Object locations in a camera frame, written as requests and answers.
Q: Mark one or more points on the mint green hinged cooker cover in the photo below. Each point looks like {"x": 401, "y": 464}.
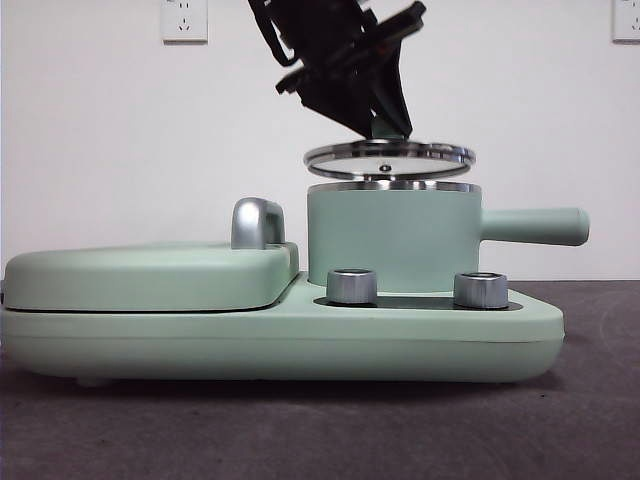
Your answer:
{"x": 125, "y": 280}

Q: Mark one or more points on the white wall socket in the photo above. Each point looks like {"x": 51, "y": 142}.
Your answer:
{"x": 185, "y": 20}
{"x": 627, "y": 20}

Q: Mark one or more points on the mint green cooker base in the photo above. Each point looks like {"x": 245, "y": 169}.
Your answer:
{"x": 150, "y": 345}

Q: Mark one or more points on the silver control knob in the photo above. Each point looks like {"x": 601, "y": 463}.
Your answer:
{"x": 350, "y": 287}
{"x": 480, "y": 290}

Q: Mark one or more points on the glass lid with green knob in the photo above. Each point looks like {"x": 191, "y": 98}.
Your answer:
{"x": 350, "y": 162}

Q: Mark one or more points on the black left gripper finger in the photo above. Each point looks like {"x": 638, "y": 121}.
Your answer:
{"x": 340, "y": 100}
{"x": 395, "y": 90}

